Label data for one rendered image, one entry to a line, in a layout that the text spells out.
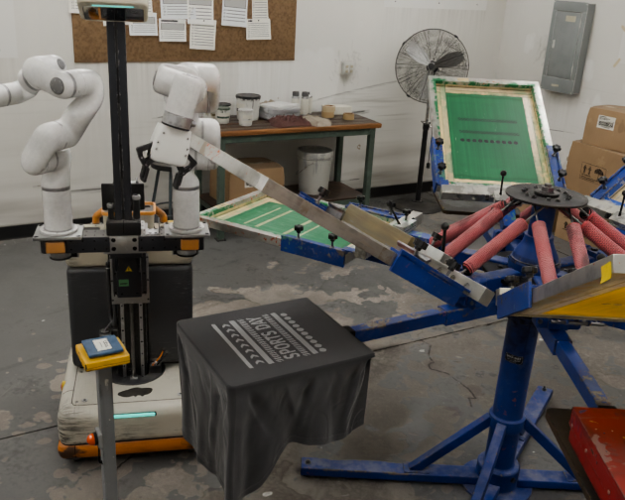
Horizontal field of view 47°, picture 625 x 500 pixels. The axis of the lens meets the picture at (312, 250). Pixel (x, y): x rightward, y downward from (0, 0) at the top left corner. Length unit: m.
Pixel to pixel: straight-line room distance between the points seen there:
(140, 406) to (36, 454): 0.54
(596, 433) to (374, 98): 5.42
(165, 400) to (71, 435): 0.40
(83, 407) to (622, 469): 2.22
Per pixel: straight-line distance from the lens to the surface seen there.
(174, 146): 1.93
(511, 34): 7.65
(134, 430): 3.25
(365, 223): 2.38
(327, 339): 2.30
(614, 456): 1.72
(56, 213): 2.61
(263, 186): 1.76
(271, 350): 2.22
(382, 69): 6.89
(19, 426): 3.69
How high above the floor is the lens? 2.03
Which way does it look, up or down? 21 degrees down
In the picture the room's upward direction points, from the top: 3 degrees clockwise
